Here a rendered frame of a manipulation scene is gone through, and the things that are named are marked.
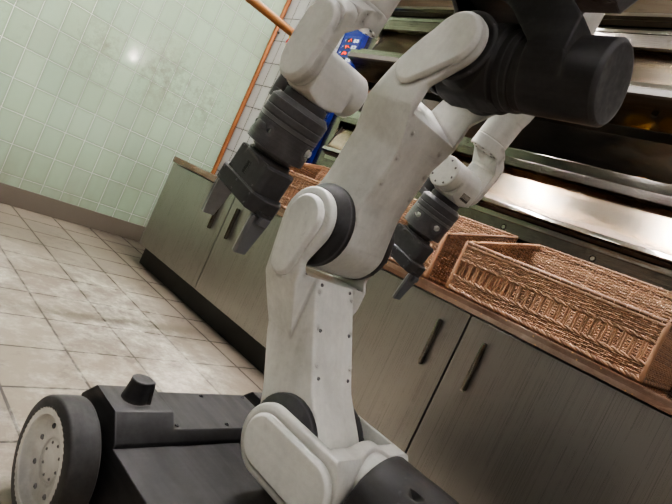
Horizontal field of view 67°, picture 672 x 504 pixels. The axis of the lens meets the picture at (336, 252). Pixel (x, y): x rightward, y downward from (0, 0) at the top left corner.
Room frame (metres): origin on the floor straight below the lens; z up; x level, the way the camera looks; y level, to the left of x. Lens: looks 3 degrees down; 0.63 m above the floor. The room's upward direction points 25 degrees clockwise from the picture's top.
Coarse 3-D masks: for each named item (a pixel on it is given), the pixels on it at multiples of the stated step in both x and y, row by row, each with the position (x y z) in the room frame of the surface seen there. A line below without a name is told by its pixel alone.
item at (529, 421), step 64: (192, 192) 2.39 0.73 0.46; (192, 256) 2.25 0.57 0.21; (256, 256) 1.98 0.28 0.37; (256, 320) 1.87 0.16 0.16; (384, 320) 1.53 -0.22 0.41; (448, 320) 1.40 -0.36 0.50; (384, 384) 1.47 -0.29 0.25; (448, 384) 1.35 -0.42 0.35; (512, 384) 1.25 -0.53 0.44; (576, 384) 1.16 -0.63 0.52; (640, 384) 1.09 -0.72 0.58; (448, 448) 1.30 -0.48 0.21; (512, 448) 1.20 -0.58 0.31; (576, 448) 1.12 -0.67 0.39; (640, 448) 1.05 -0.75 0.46
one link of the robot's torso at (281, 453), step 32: (256, 416) 0.76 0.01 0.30; (288, 416) 0.73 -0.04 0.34; (256, 448) 0.74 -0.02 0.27; (288, 448) 0.70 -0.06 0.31; (320, 448) 0.68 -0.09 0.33; (352, 448) 0.72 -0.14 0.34; (384, 448) 0.77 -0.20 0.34; (288, 480) 0.69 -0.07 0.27; (320, 480) 0.66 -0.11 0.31; (352, 480) 0.68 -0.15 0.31
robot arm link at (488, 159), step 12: (480, 132) 1.00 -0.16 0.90; (480, 144) 0.99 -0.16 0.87; (492, 144) 0.98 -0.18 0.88; (480, 156) 1.04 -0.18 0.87; (492, 156) 1.01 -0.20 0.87; (504, 156) 1.01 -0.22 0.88; (468, 168) 1.07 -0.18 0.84; (480, 168) 1.05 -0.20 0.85; (492, 168) 1.02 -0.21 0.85; (492, 180) 1.03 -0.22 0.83; (480, 192) 1.03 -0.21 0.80
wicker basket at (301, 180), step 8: (296, 168) 2.53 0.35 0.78; (304, 168) 2.56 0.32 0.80; (312, 168) 2.60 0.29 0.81; (320, 168) 2.63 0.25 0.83; (328, 168) 2.61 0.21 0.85; (296, 176) 2.03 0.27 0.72; (304, 176) 1.99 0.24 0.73; (312, 176) 2.61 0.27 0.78; (320, 176) 2.61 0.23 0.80; (296, 184) 2.01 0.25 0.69; (304, 184) 1.99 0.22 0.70; (312, 184) 1.96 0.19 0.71; (288, 192) 2.54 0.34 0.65; (296, 192) 2.57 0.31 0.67; (280, 200) 2.05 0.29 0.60; (288, 200) 2.02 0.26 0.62
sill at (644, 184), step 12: (468, 144) 2.17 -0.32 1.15; (516, 156) 2.02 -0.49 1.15; (528, 156) 1.99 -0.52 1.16; (540, 156) 1.96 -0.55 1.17; (564, 168) 1.89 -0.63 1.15; (576, 168) 1.86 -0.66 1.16; (588, 168) 1.84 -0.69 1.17; (600, 168) 1.81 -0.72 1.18; (612, 180) 1.78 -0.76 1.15; (624, 180) 1.75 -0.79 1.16; (636, 180) 1.73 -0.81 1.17; (648, 180) 1.71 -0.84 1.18; (660, 192) 1.67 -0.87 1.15
